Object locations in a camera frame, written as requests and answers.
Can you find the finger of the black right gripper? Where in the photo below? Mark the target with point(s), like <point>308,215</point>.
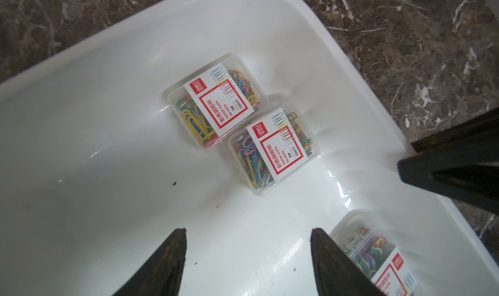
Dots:
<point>482,123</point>
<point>459,171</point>

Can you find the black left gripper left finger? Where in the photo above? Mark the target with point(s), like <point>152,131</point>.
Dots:
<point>162,273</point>

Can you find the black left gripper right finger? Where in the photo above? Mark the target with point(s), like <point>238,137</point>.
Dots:
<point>334,272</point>

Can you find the white plastic storage tray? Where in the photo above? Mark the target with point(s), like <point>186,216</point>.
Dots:
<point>97,170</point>

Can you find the paper clip box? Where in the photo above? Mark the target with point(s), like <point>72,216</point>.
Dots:
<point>272,147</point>
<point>374,252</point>
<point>216,100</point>

